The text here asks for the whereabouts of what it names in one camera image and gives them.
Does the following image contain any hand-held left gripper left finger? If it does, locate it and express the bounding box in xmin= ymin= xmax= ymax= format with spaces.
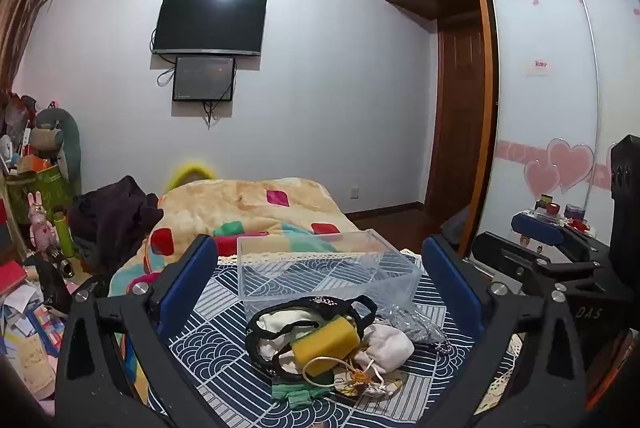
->
xmin=52 ymin=234 xmax=220 ymax=428

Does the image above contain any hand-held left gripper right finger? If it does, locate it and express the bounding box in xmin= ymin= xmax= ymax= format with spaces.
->
xmin=421 ymin=235 xmax=589 ymax=428

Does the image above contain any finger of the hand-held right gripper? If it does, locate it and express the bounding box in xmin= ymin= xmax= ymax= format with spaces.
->
xmin=471 ymin=232 xmax=608 ymax=295
xmin=511 ymin=212 xmax=610 ymax=266

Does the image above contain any white drawstring pouch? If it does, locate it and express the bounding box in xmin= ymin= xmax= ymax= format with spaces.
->
xmin=352 ymin=324 xmax=416 ymax=377

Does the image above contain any black-trimmed white cloth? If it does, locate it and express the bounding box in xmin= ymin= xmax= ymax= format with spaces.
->
xmin=245 ymin=294 xmax=379 ymax=384

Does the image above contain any clear plastic storage box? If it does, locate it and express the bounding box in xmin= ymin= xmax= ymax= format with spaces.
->
xmin=236 ymin=229 xmax=424 ymax=318

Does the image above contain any yellow sponge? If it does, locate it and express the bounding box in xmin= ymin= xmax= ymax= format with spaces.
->
xmin=291 ymin=314 xmax=362 ymax=365

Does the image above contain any green knitted cloth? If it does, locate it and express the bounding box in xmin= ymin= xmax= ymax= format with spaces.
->
xmin=271 ymin=378 xmax=334 ymax=411

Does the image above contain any silver mesh pouch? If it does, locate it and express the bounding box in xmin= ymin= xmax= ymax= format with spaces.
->
xmin=382 ymin=305 xmax=452 ymax=353

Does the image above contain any blue patterned cloth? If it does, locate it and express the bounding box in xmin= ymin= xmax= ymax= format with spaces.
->
xmin=164 ymin=252 xmax=522 ymax=428

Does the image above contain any orange printed blanket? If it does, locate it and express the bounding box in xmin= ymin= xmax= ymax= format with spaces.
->
xmin=107 ymin=178 xmax=359 ymax=301

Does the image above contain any dark clothes pile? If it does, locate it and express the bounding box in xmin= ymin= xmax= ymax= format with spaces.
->
xmin=67 ymin=175 xmax=164 ymax=275

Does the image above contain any yellow plush hat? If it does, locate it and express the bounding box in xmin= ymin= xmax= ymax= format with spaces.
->
xmin=167 ymin=159 xmax=219 ymax=192

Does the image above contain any orange tassel charm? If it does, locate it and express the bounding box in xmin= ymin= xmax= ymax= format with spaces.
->
xmin=345 ymin=367 xmax=387 ymax=398

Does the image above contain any brown wooden door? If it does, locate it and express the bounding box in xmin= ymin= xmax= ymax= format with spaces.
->
xmin=425 ymin=20 xmax=489 ymax=230

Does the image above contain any green bottle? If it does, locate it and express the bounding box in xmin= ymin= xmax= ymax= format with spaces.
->
xmin=53 ymin=210 xmax=76 ymax=259

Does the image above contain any black bag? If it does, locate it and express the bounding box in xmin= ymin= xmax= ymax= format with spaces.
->
xmin=24 ymin=254 xmax=75 ymax=315

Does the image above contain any pink rabbit toy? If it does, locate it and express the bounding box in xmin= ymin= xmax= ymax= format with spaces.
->
xmin=27 ymin=191 xmax=51 ymax=252

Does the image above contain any pile of papers and books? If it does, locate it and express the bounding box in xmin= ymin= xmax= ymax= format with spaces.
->
xmin=0 ymin=258 xmax=68 ymax=405

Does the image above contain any green paper bag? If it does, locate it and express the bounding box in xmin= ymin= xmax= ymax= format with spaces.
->
xmin=5 ymin=165 xmax=74 ymax=225

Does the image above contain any wooden wardrobe with heart doors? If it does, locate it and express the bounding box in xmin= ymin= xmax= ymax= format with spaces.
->
xmin=382 ymin=0 xmax=640 ymax=259

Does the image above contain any grey plush toy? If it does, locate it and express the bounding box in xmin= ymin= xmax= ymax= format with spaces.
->
xmin=28 ymin=106 xmax=82 ymax=185

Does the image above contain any brown curtain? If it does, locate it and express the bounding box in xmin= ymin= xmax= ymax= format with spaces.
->
xmin=0 ymin=0 xmax=69 ymax=95

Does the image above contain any cream hair tie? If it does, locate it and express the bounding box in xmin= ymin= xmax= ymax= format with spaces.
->
xmin=302 ymin=356 xmax=352 ymax=390

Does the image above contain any black monitor cable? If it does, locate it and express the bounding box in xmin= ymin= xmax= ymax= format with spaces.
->
xmin=201 ymin=100 xmax=221 ymax=130

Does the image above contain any small black wall monitor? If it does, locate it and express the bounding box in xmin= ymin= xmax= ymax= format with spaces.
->
xmin=172 ymin=55 xmax=236 ymax=103

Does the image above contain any black wall television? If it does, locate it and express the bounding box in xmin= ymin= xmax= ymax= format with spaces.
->
xmin=152 ymin=0 xmax=268 ymax=58

